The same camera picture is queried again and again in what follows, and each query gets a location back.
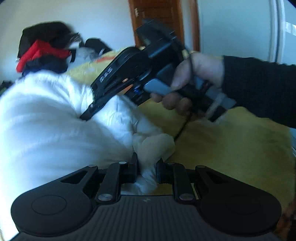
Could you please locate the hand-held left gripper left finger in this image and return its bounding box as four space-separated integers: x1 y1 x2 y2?
60 152 139 205

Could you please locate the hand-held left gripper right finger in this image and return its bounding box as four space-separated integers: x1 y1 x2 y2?
156 159 232 202

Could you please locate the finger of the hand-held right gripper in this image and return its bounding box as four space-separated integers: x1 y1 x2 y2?
79 85 128 121
128 79 146 106

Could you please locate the white fluffy garment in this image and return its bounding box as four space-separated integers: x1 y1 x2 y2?
0 70 176 233

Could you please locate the person's right hand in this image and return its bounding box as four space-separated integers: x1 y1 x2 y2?
150 51 225 117

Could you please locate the brown wooden door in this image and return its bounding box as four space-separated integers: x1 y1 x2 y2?
128 0 201 54

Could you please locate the pale blue cloth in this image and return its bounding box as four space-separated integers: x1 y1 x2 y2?
69 45 103 68

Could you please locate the black bag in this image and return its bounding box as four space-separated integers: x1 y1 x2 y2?
84 38 114 55

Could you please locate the navy blue garment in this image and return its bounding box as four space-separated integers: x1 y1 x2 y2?
21 58 69 76

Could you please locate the yellow floral bedsheet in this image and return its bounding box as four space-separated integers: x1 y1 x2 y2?
65 47 296 205

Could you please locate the red jacket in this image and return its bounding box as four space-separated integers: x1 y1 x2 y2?
15 40 73 73

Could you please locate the black jacket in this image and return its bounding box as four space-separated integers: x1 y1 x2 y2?
18 21 81 59

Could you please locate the white wardrobe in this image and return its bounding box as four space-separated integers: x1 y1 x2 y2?
268 0 296 64

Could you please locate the black cable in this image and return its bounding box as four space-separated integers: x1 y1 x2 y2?
173 115 191 141

